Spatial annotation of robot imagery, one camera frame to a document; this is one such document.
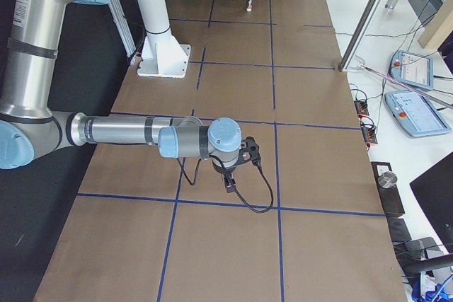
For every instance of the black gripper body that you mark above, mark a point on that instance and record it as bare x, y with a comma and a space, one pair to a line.
224, 172

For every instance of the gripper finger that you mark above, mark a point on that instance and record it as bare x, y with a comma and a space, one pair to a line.
232, 184
227, 183

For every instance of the white brass PPR valve fitting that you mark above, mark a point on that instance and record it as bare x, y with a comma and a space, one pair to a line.
249, 5

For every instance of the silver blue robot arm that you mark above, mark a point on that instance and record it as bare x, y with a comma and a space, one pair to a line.
87, 78

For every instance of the metal cylinder weight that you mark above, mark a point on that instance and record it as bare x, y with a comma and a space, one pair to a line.
387, 180

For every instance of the far blue teach pendant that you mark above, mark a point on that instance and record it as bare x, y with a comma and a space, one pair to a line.
412, 69

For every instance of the blue teach pendant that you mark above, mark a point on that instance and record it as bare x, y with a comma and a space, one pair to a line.
416, 114
412, 69

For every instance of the near blue teach pendant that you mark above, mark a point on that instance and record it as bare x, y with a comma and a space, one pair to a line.
416, 114

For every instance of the reach grabber stick tool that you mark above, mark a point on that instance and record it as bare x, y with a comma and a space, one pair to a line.
361, 65

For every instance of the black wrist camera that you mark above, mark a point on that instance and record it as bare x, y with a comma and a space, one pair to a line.
249, 152

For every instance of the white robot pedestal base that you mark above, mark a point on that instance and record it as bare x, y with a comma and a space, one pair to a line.
162, 54

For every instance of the aluminium profile post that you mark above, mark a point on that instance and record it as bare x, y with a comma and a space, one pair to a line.
358, 35

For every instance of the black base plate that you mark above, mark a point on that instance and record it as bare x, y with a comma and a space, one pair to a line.
390, 198

